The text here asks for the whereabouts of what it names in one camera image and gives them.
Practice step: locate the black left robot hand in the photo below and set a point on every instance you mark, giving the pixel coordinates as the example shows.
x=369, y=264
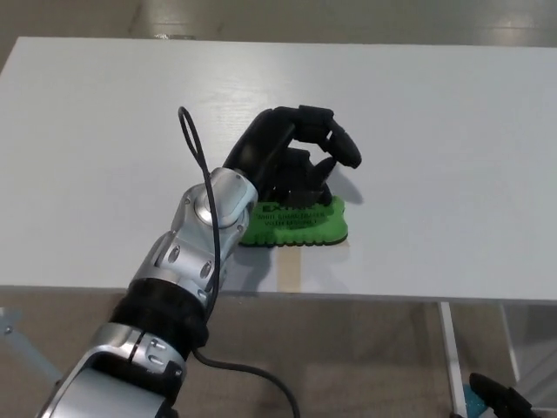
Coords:
x=257, y=148

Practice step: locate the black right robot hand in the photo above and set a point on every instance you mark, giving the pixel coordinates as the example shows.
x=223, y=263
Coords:
x=500, y=398

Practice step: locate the green whiteboard eraser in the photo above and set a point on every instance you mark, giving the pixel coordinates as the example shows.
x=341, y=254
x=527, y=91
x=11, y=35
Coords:
x=304, y=226

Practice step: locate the white table leg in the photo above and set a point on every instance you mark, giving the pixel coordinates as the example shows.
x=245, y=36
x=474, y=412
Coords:
x=510, y=344
x=452, y=357

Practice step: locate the long beige tape strip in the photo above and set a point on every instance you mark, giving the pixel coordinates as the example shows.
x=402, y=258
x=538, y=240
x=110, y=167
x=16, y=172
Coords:
x=289, y=270

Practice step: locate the grey metal frame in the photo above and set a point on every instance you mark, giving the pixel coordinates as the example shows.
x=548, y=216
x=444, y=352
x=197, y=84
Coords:
x=22, y=344

